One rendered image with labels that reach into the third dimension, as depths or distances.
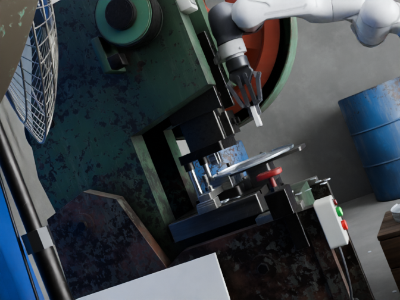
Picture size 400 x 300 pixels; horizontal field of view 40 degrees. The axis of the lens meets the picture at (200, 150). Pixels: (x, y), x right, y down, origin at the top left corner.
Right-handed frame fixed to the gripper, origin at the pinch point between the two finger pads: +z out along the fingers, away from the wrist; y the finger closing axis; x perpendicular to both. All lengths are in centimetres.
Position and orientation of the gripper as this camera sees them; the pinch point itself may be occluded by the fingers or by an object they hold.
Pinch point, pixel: (256, 116)
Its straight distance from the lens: 182.1
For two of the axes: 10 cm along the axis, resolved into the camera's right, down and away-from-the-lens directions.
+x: 2.8, -0.9, 9.6
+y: 9.0, -3.3, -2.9
